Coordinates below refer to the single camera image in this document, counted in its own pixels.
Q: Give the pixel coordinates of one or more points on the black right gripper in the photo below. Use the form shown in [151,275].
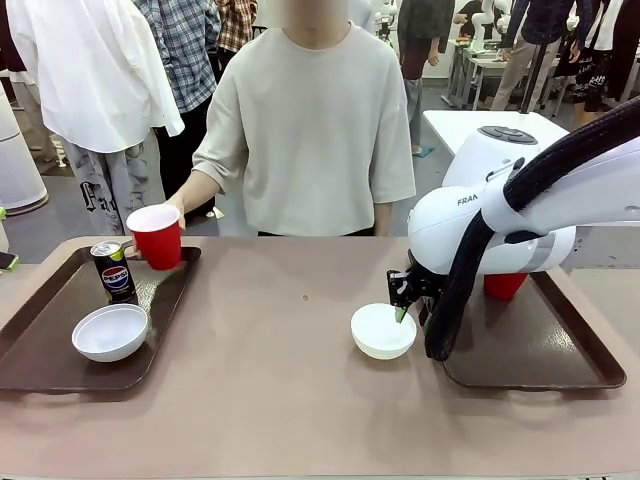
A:
[425,285]

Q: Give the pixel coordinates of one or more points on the white plastic bowl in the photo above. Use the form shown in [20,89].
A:
[380,335]
[110,335]

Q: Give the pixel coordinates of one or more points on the red plastic cup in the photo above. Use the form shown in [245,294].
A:
[505,286]
[157,245]

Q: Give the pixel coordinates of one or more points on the black Pepsi can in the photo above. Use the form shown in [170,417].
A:
[118,280]

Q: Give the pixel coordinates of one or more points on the person's left forearm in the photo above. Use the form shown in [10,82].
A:
[384,217]

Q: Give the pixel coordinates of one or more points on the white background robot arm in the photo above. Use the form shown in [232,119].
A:
[480,20]
[385,20]

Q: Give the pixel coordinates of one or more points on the person's right forearm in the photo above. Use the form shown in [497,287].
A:
[202,187]

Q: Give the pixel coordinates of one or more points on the person's right hand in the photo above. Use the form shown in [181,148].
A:
[182,212]

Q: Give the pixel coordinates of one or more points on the brown plastic tray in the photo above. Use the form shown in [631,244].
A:
[550,350]
[165,320]

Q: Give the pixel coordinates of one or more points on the white table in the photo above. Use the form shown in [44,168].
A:
[450,130]

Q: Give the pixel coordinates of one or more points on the person in beige shirt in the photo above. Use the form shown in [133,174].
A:
[310,135]

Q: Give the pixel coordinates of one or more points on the grey background table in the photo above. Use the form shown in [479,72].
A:
[475,62]

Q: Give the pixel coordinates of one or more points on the bystander in dark top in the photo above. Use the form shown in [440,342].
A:
[422,50]

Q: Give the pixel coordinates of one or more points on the black pole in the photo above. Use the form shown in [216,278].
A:
[532,80]

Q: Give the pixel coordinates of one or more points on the bystander in khaki trousers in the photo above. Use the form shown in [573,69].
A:
[530,55]

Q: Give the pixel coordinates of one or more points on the bystander in black shorts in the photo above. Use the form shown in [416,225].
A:
[592,75]

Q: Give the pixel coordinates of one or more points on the bystander in orange plaid shirt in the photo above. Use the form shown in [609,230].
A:
[237,22]

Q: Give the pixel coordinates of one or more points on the bystander in blue plaid shirt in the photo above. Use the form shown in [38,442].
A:
[187,60]

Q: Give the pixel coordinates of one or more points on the bystander in white shirt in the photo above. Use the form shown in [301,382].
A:
[100,75]

